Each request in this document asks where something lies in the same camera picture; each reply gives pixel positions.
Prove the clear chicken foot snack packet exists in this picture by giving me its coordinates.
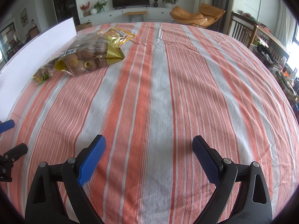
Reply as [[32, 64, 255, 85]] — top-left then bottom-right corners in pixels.
[[32, 67, 53, 84]]

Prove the gold bag of brown snacks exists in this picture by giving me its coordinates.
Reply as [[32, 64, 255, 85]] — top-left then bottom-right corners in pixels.
[[54, 27, 135, 76]]

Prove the white cardboard box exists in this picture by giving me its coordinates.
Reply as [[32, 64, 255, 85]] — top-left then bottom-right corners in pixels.
[[0, 18, 77, 121]]

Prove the red flower vase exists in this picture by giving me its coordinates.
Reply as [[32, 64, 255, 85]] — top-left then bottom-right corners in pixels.
[[80, 1, 90, 17]]

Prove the tall black shelf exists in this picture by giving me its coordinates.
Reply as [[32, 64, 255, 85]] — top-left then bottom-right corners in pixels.
[[53, 0, 80, 26]]

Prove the striped orange white tablecloth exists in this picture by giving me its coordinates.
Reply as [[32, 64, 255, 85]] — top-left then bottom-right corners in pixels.
[[1, 23, 298, 223]]

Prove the left green potted plant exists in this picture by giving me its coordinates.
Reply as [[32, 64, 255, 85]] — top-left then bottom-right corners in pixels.
[[94, 0, 108, 13]]

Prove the green potted plant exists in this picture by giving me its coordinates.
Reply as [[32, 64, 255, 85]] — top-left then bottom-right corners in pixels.
[[161, 0, 180, 9], [94, 0, 108, 13]]

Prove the wooden side table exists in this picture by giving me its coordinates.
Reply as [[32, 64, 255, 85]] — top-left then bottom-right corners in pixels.
[[256, 25, 289, 61]]

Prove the small wooden bench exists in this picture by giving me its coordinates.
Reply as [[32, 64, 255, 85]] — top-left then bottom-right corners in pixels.
[[123, 11, 147, 23]]

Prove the wooden dining chair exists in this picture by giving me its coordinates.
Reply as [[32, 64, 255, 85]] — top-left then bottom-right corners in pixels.
[[227, 11, 258, 48]]

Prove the white tv cabinet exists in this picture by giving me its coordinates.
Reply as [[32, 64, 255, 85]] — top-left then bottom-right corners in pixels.
[[80, 7, 173, 26]]

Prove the white sheer curtain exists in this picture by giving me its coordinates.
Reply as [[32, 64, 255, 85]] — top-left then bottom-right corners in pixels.
[[274, 0, 296, 48]]

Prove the orange lounge chair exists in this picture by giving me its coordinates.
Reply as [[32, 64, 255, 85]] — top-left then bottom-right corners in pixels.
[[170, 3, 226, 28]]

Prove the grey curtain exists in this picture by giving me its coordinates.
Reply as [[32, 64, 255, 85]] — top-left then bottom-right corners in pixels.
[[212, 0, 234, 34]]

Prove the framed wall painting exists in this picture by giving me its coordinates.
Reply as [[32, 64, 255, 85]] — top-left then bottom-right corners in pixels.
[[20, 8, 28, 27]]

